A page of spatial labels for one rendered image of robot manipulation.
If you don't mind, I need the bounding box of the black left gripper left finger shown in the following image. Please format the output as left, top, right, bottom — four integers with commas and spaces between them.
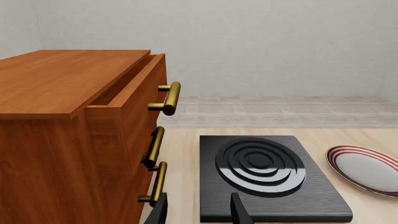
143, 192, 169, 224

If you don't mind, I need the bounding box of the wooden cabinet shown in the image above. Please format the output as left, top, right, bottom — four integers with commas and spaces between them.
0, 49, 168, 224

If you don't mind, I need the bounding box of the flat black stove plate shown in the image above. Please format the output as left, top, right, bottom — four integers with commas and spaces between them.
199, 134, 354, 224

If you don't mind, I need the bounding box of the white plate with red rings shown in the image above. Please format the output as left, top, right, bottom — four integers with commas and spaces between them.
325, 144, 398, 199

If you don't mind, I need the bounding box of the brass drawer handle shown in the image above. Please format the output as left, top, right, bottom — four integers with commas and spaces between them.
137, 161, 168, 207
147, 81, 182, 116
141, 126, 165, 169

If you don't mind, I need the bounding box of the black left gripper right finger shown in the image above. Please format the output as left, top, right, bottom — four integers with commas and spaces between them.
229, 192, 254, 224

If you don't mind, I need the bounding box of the open wooden drawer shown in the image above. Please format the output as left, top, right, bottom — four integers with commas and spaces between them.
84, 54, 168, 178

